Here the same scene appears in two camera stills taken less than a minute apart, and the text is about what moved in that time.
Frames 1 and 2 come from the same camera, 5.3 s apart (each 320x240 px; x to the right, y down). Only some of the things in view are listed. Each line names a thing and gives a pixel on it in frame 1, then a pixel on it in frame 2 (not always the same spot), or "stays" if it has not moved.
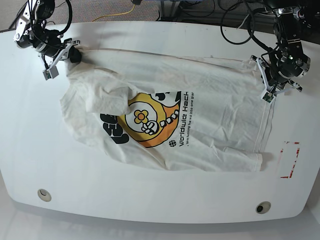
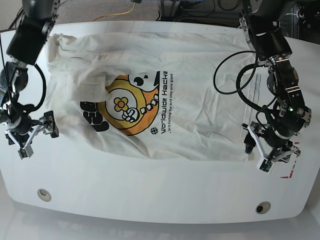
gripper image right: [279, 68] → [274, 141]
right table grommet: [263, 207] stays
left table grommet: [44, 195] stays
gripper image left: [47, 44] → [13, 78]
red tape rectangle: [292, 171] stays
